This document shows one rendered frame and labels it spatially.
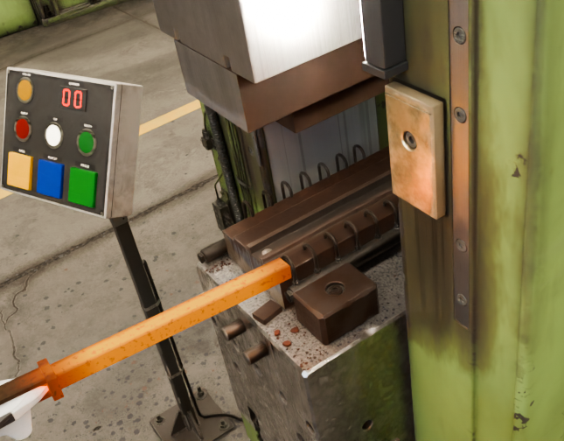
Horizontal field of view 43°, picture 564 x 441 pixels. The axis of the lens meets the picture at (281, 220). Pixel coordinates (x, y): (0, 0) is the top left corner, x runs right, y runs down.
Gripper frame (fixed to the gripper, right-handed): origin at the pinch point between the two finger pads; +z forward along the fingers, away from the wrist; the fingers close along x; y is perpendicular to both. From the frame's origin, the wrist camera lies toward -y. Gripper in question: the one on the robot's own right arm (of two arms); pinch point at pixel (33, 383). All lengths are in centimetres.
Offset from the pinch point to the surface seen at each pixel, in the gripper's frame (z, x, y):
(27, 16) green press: 115, -494, 89
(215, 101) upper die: 40.9, -18.7, -18.1
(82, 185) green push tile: 26, -61, 9
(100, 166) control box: 30, -59, 5
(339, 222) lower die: 58, -15, 11
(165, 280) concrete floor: 62, -147, 108
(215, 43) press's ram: 40, -14, -29
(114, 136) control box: 35, -58, 0
